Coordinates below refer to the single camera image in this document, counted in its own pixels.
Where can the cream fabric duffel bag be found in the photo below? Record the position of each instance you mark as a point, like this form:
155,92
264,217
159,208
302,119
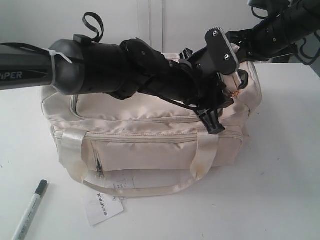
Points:
144,146

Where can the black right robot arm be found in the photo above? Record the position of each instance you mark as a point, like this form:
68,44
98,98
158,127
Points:
311,25

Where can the white paper hang tag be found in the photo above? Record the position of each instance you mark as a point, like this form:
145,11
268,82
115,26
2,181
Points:
100,207

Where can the white marker black cap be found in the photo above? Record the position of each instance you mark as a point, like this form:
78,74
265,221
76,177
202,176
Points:
30,212

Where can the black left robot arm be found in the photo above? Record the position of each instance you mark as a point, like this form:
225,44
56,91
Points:
81,66

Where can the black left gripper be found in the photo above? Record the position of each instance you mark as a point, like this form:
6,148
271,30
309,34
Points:
179,84

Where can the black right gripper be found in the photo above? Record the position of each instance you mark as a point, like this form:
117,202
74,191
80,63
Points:
274,37

